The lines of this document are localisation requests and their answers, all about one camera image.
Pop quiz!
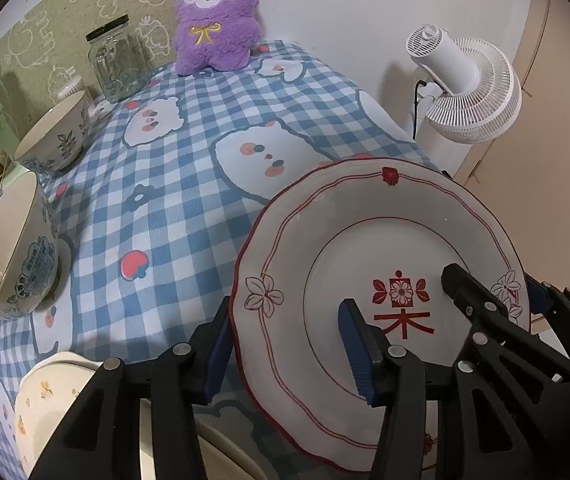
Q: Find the white standing fan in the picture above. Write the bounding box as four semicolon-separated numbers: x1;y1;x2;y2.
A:
405;24;522;176

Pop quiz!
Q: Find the ceramic bowl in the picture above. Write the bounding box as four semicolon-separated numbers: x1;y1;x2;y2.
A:
15;91;90;174
0;170;60;320

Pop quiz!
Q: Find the small red white plate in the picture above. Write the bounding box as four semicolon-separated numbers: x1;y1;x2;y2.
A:
231;158;531;472

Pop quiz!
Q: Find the beige door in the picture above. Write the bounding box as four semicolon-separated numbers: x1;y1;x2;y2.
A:
452;0;570;306

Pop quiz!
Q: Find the large scalloped yellow floral plate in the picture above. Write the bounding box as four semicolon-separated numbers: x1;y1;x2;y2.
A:
14;344;265;479

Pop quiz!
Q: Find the blue checkered tablecloth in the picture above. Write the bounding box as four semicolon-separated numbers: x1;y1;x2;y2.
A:
0;41;428;479

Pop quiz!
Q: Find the purple plush bunny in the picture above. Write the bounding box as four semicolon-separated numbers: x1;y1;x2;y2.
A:
174;0;262;76

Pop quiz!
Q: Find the green cartoon board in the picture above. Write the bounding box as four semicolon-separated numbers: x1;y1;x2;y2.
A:
0;0;196;106

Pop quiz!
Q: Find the glass jar with black lid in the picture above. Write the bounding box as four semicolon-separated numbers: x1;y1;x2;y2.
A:
86;14;151;103

